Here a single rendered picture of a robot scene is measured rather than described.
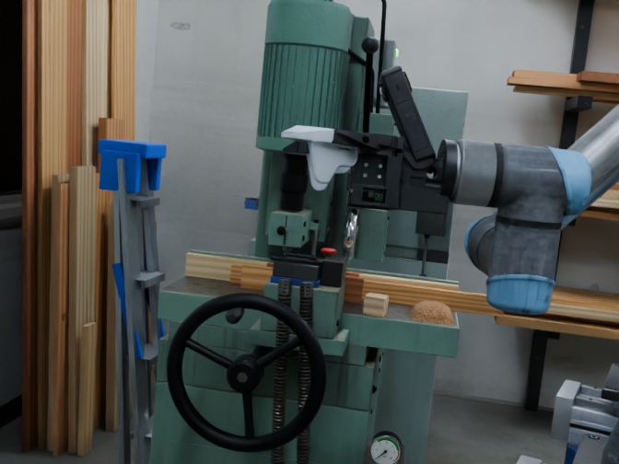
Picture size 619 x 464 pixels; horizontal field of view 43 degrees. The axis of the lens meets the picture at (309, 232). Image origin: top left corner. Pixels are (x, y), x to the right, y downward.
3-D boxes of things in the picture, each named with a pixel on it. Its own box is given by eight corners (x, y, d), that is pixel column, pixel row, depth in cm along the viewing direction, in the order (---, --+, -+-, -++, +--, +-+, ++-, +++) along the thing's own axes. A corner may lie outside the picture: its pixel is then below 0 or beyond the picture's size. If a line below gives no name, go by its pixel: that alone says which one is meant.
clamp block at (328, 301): (257, 330, 148) (262, 283, 147) (271, 314, 161) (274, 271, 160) (335, 340, 146) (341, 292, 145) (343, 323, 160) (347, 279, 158)
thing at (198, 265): (184, 275, 177) (186, 253, 177) (187, 273, 179) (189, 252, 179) (456, 308, 170) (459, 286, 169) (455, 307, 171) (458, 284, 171)
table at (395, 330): (138, 330, 152) (140, 298, 151) (185, 298, 182) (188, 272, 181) (460, 373, 144) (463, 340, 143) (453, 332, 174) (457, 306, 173)
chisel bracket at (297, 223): (266, 251, 168) (270, 212, 167) (278, 243, 182) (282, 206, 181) (301, 255, 167) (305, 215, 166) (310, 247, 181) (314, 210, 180)
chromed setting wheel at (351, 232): (339, 263, 178) (344, 209, 176) (344, 256, 190) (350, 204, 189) (353, 265, 178) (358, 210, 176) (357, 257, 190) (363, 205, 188)
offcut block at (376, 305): (362, 314, 156) (364, 295, 155) (367, 310, 160) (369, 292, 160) (382, 318, 155) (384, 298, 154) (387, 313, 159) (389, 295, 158)
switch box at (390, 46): (363, 105, 193) (370, 38, 191) (366, 107, 203) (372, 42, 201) (388, 107, 192) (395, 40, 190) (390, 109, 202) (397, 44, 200)
